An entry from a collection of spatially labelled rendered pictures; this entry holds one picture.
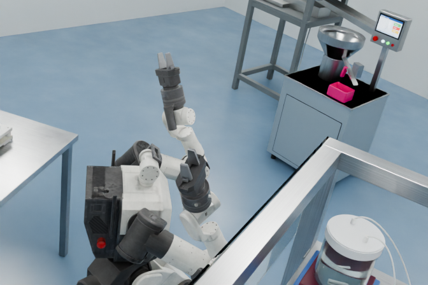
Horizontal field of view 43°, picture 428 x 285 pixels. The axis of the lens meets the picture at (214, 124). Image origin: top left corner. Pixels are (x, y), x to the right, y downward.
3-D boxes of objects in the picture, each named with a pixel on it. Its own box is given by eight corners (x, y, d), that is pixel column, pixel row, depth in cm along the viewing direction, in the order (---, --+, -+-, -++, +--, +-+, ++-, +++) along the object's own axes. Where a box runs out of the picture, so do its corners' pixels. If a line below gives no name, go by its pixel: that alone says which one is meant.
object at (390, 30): (353, 87, 424) (378, 9, 394) (360, 84, 430) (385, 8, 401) (379, 99, 410) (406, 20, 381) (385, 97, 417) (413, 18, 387)
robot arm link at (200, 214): (195, 213, 155) (200, 234, 163) (221, 189, 160) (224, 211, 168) (169, 192, 161) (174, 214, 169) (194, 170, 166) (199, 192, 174)
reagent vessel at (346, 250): (302, 282, 147) (320, 228, 138) (322, 252, 159) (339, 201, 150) (356, 310, 141) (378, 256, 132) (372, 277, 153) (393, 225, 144)
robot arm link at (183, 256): (213, 299, 179) (155, 268, 174) (219, 269, 189) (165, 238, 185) (232, 283, 172) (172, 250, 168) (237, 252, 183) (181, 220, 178)
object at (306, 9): (195, 93, 544) (220, -61, 472) (263, 74, 615) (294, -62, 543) (308, 162, 462) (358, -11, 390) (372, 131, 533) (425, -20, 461)
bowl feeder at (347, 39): (298, 72, 431) (309, 28, 413) (323, 65, 455) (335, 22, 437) (349, 98, 403) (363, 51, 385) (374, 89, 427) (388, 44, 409)
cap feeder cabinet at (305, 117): (263, 156, 458) (283, 75, 422) (303, 139, 496) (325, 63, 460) (323, 195, 422) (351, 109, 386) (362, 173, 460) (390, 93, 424)
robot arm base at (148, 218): (146, 271, 173) (115, 256, 170) (142, 255, 185) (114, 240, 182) (171, 231, 172) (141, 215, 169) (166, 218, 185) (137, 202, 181)
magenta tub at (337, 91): (325, 95, 402) (328, 84, 398) (334, 91, 410) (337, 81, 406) (343, 104, 393) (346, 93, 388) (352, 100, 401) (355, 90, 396)
